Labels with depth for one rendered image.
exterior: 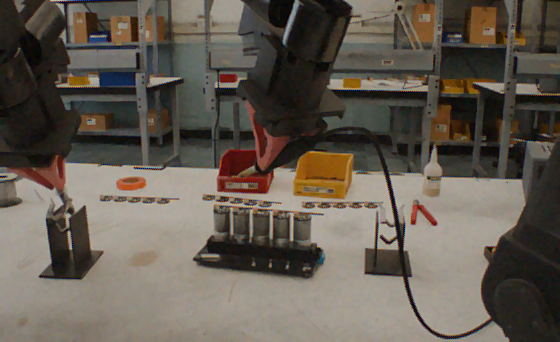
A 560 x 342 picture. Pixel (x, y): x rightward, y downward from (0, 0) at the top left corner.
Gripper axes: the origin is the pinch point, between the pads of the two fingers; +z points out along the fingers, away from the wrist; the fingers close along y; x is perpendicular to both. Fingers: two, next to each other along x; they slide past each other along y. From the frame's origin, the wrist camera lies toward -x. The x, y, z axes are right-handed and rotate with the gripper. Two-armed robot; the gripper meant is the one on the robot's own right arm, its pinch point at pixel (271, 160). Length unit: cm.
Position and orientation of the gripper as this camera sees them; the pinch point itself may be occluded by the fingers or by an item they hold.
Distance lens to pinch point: 57.0
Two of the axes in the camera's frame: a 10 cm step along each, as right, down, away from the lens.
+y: -8.6, 1.2, -5.0
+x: 4.5, 6.5, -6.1
